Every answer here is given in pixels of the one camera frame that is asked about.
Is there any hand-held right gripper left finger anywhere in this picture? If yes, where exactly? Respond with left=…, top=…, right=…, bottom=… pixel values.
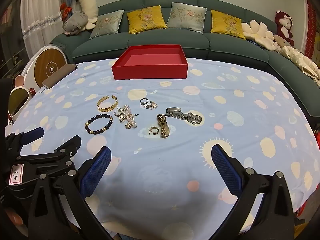
left=27, top=146, right=118, bottom=240

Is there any yellow embroidered pillow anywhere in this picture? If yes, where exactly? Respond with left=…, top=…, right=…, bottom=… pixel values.
left=210, top=9, right=247, bottom=40
left=127, top=5, right=167, bottom=34

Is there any silver metal watch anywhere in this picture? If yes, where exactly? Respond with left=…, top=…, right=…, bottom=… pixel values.
left=165, top=107, right=202, bottom=125

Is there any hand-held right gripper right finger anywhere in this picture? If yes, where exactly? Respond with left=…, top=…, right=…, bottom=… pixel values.
left=211, top=144, right=297, bottom=240

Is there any gold chain bracelet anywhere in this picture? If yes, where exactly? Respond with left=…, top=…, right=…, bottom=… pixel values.
left=97, top=95, right=118, bottom=112

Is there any white sheer curtain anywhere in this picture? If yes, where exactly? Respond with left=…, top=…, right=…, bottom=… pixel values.
left=20, top=0, right=63, bottom=63

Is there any red wall hanging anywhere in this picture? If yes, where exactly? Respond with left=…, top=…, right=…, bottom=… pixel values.
left=304, top=0, right=320, bottom=60

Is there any cream down quilt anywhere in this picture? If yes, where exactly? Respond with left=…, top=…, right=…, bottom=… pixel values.
left=274, top=35, right=320, bottom=85

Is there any grey embroidered pillow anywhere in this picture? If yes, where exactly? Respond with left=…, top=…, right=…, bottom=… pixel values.
left=89, top=9, right=125, bottom=39
left=166, top=2, right=207, bottom=34

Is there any red cardboard box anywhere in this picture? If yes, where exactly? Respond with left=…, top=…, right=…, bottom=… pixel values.
left=111, top=44, right=189, bottom=81

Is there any gold watch band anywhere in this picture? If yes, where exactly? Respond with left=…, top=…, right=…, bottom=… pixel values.
left=156, top=114, right=170, bottom=139

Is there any blue printed tablecloth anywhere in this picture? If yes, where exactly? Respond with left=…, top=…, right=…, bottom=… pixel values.
left=5, top=57, right=320, bottom=240

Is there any white flower cushion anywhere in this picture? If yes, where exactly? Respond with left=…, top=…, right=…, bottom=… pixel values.
left=241, top=20, right=279, bottom=52

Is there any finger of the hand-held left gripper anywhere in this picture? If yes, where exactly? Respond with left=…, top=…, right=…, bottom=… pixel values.
left=5, top=127, right=45, bottom=155
left=15, top=135, right=82, bottom=166

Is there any green sofa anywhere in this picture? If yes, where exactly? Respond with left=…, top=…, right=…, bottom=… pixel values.
left=50, top=0, right=320, bottom=118

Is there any brown cardboard sheet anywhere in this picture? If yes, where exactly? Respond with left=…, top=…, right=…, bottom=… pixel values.
left=41, top=64, right=78, bottom=89

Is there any person's left hand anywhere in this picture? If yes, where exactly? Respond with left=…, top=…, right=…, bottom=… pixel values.
left=4, top=204, right=28, bottom=237

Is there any red monkey plush toy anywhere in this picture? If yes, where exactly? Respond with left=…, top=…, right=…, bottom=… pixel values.
left=274, top=10, right=295, bottom=47

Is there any red curtain bow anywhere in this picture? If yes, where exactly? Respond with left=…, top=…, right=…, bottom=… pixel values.
left=60, top=3, right=73, bottom=18

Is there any dark bead bracelet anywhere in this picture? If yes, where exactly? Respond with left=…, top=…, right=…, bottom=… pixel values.
left=85, top=114, right=114, bottom=135

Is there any grey pig plush toy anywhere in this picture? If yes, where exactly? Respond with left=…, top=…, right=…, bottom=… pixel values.
left=62, top=11, right=90, bottom=35

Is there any white round device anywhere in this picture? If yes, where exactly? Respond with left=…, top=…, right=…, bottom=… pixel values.
left=7, top=76, right=34, bottom=123

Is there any white long plush toy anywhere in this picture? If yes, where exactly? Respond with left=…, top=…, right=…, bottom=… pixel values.
left=73, top=0, right=99, bottom=30

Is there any white exercise machine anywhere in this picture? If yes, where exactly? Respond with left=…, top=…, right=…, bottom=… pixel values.
left=21, top=44, right=68, bottom=90

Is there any pearl necklace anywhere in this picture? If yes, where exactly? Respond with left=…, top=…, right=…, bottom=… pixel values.
left=114, top=104, right=139, bottom=130

